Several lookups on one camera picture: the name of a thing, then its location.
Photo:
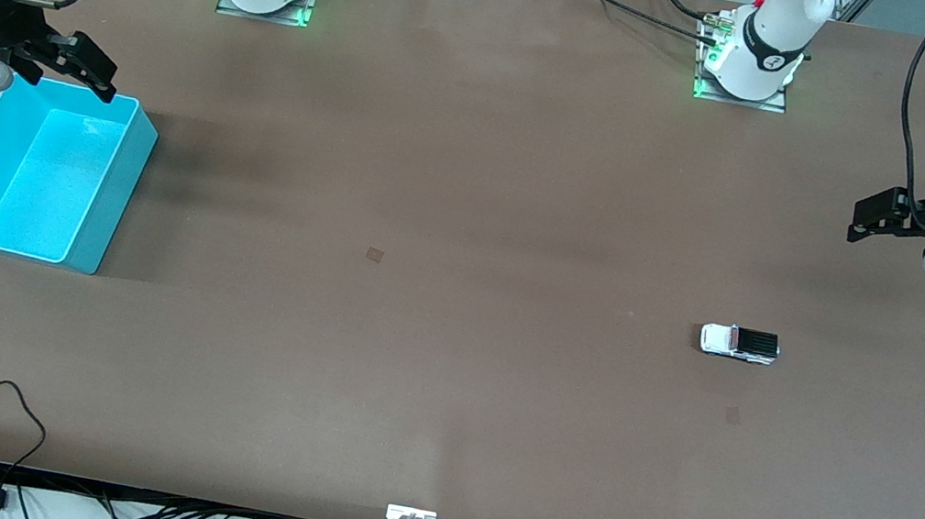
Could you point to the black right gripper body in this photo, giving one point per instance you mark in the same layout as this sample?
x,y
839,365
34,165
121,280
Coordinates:
x,y
2,22

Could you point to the white jeep toy black roof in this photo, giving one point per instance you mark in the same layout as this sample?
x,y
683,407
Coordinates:
x,y
737,342

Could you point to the cyan plastic bin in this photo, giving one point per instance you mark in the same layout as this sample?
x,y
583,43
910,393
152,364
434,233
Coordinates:
x,y
40,174

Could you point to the brown tape patch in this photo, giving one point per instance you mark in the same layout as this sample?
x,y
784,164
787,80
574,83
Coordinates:
x,y
374,254

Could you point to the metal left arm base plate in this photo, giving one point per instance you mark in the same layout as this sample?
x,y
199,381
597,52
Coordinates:
x,y
738,102

